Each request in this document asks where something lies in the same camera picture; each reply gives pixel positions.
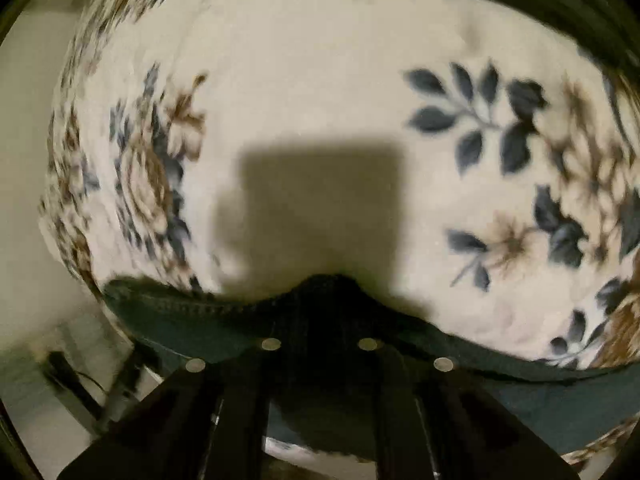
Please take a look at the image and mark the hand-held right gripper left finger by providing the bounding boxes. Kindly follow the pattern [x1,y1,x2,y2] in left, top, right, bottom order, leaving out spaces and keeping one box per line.
[56,310,301,480]

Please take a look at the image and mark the floral printed blanket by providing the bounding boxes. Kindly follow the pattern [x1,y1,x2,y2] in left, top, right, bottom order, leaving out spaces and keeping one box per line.
[39,0,640,466]

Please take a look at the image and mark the black cable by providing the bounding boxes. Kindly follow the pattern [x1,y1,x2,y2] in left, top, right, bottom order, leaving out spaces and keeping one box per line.
[42,350,151,436]

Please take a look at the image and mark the dark green pants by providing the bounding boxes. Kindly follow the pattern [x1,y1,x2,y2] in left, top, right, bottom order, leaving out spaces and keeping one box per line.
[102,272,640,463]

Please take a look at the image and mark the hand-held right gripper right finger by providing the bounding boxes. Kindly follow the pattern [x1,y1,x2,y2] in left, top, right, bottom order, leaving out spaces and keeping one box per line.
[345,310,581,480]

